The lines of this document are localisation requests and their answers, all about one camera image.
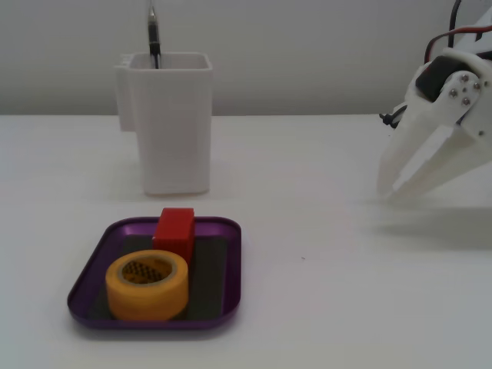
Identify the black pen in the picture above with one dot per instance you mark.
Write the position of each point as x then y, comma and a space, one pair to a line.
154, 34

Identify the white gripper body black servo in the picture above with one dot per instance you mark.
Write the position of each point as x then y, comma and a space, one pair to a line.
423, 127

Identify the yellow masking tape roll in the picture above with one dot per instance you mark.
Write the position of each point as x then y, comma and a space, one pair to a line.
146, 300

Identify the white plastic pen holder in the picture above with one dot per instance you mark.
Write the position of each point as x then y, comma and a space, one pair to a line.
175, 134

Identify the red cube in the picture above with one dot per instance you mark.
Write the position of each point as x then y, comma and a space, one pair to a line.
171, 230

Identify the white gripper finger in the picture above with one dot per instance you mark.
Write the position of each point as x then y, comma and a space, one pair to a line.
403, 142
449, 157

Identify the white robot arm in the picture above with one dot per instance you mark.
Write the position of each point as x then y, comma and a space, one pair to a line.
485, 38

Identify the purple metal tray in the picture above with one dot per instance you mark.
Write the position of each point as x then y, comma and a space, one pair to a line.
227, 269

